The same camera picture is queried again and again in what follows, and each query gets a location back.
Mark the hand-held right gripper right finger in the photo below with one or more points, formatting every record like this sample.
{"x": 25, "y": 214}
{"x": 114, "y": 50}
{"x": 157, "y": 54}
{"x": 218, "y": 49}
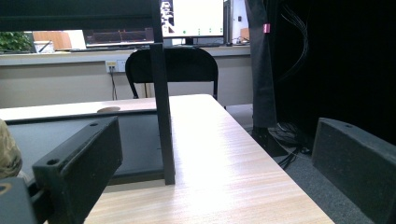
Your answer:
{"x": 358, "y": 168}

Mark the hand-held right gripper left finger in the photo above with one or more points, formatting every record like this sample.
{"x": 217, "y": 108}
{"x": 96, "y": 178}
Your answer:
{"x": 77, "y": 168}

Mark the black metal two-tier rack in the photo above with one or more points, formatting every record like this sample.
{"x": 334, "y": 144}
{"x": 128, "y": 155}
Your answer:
{"x": 162, "y": 109}

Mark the dark curtain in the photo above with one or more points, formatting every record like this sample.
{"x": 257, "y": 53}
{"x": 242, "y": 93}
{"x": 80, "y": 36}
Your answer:
{"x": 351, "y": 62}

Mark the grey counter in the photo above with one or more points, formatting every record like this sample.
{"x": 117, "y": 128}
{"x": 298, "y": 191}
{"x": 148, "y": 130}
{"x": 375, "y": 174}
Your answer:
{"x": 77, "y": 57}

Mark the white cup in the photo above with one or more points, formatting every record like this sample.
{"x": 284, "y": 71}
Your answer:
{"x": 42, "y": 47}

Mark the brown box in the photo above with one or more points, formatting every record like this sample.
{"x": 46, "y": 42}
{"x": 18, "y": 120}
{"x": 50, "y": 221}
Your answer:
{"x": 57, "y": 39}

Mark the grey cloth-covered stand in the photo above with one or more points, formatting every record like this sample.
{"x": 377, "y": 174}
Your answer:
{"x": 261, "y": 77}

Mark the green plant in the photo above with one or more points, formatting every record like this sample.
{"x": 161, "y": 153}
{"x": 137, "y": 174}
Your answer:
{"x": 14, "y": 40}

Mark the black chair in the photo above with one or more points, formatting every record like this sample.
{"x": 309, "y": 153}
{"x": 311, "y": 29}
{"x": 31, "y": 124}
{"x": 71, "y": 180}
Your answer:
{"x": 186, "y": 65}

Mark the pink tag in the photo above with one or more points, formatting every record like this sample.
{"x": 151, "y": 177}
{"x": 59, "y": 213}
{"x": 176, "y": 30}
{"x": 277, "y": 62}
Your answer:
{"x": 266, "y": 28}

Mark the bright computer monitor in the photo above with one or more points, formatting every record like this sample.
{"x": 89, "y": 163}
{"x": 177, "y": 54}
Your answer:
{"x": 196, "y": 17}

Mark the white wall socket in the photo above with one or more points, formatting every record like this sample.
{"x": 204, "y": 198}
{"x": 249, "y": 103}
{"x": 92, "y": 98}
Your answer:
{"x": 115, "y": 66}

